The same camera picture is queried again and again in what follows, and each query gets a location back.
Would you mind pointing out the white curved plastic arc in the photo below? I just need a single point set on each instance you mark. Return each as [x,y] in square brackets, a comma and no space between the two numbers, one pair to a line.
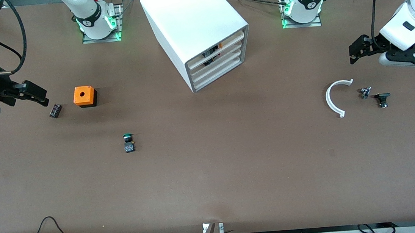
[328,99]

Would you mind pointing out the black button head part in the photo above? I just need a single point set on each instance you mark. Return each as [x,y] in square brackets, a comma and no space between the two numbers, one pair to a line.
[382,96]

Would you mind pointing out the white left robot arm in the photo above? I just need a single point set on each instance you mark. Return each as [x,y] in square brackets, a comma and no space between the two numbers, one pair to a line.
[411,20]

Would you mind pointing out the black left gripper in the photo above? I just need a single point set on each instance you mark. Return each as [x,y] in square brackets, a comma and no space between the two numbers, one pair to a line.
[369,46]

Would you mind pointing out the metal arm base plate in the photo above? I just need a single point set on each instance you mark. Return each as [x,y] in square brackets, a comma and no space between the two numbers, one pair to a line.
[301,25]
[101,39]

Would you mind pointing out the small silver black part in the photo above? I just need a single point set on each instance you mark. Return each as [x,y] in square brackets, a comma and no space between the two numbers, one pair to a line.
[365,91]

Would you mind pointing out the orange box with hole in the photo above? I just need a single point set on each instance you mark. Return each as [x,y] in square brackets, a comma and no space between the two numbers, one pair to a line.
[83,95]

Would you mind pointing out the small black contact block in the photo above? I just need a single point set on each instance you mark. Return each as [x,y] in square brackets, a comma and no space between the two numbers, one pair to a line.
[55,110]

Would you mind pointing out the black orange electrical part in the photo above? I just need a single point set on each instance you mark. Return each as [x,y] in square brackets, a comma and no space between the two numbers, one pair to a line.
[209,61]
[214,49]

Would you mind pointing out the green push button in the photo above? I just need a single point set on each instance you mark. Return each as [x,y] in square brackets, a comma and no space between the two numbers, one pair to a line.
[129,146]

